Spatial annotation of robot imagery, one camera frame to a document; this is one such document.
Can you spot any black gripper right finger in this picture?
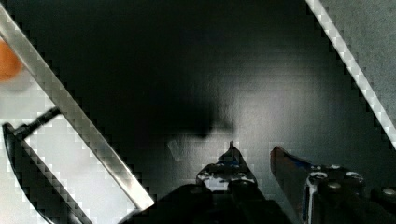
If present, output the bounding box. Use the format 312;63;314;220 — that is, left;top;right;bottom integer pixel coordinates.
270;147;365;224

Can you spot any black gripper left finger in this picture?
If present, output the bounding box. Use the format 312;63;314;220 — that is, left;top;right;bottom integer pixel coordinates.
196;141;257;191

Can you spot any black toaster oven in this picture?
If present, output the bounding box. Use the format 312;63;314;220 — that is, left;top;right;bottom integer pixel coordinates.
0;0;396;213

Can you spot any orange fruit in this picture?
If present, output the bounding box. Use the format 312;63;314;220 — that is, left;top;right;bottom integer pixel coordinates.
0;40;22;82

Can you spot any black oven door handle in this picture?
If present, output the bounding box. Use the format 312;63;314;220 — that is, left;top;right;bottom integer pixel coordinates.
2;107;93;224

